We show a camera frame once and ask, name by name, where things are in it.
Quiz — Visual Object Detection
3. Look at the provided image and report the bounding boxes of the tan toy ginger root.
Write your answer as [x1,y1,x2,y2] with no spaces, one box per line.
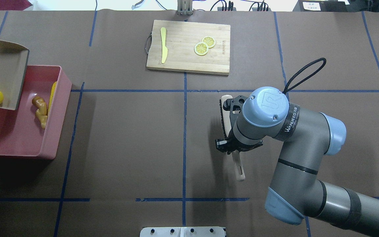
[32,96,48,129]

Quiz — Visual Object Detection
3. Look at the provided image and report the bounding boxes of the yellow-green plastic knife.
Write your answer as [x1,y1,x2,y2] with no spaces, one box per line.
[160,27,168,64]

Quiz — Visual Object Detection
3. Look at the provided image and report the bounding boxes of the bamboo cutting board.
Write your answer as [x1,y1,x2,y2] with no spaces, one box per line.
[146,20,231,75]

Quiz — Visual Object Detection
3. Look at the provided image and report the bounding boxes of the beige brush black bristles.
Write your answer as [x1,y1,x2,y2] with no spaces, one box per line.
[216,95,245,182]

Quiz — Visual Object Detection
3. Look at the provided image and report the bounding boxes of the yellow toy corn cob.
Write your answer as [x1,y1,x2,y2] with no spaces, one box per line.
[47,81,57,115]

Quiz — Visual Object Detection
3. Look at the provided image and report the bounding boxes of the black box with label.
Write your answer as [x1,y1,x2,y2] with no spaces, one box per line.
[292,0,348,12]

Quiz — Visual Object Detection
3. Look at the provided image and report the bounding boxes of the aluminium frame post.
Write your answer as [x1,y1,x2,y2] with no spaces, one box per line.
[177,0,193,15]

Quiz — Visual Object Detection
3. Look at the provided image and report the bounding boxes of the lemon slice far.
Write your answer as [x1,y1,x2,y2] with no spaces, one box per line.
[202,36,216,49]

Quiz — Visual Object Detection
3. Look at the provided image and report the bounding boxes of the beige plastic dustpan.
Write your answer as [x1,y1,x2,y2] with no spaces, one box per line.
[0,40,30,110]

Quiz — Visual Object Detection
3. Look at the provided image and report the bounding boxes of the pink cloth on stand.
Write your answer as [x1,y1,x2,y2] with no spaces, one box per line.
[0,0,33,11]

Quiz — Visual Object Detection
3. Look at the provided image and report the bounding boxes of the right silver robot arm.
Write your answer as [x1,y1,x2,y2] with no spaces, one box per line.
[215,87,379,237]

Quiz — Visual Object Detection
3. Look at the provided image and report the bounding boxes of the lemon slice near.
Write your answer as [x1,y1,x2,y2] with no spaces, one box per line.
[194,42,209,56]

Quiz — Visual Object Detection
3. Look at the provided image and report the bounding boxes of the lemon slice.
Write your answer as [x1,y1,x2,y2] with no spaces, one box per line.
[194,42,209,56]
[202,36,216,49]

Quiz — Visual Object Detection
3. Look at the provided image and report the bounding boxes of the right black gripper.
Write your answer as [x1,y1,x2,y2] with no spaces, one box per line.
[215,130,264,154]

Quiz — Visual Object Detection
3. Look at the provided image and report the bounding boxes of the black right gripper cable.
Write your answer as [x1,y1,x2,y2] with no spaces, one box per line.
[282,58,327,96]

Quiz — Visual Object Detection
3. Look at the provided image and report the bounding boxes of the pink plastic bin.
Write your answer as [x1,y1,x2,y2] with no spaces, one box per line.
[0,66,72,160]

